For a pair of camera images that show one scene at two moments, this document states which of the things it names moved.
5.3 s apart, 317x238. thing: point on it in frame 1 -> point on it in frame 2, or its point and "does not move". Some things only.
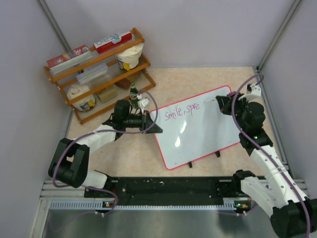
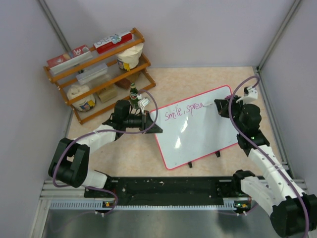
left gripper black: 146,121 does not move
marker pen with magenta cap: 232,93 -> 227,97
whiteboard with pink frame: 194,128 does not move
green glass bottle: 134,100 does not move
